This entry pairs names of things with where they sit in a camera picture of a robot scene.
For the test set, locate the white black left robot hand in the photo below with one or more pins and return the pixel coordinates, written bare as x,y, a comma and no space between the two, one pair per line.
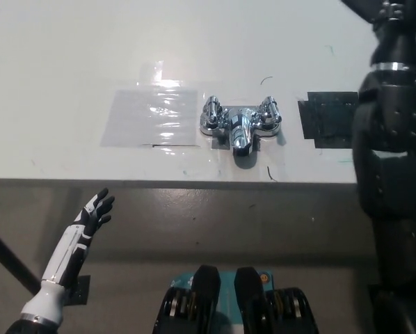
72,247

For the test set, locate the chrome faucet body with spout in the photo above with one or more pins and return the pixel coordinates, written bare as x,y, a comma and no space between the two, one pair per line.
241,134

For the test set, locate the black table leg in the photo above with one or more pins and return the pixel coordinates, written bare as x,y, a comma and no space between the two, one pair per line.
11,259

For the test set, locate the clear plastic sheet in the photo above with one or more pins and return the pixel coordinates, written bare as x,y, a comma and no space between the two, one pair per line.
152,120

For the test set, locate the black tape patch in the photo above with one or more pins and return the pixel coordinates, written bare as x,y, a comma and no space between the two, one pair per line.
328,120

